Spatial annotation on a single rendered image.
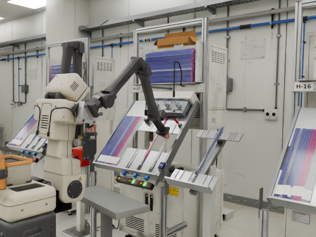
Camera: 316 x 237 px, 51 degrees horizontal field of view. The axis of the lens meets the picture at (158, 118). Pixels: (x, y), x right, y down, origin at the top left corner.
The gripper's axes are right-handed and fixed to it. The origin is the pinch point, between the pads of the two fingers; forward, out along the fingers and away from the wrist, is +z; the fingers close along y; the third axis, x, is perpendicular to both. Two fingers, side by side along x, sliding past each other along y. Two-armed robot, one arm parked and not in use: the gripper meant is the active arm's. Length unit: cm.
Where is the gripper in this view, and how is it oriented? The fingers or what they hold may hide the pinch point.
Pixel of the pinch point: (167, 137)
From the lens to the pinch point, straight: 249.1
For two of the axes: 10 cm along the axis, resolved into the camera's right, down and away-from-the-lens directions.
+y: -7.8, -0.5, 6.3
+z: 4.5, 6.5, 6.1
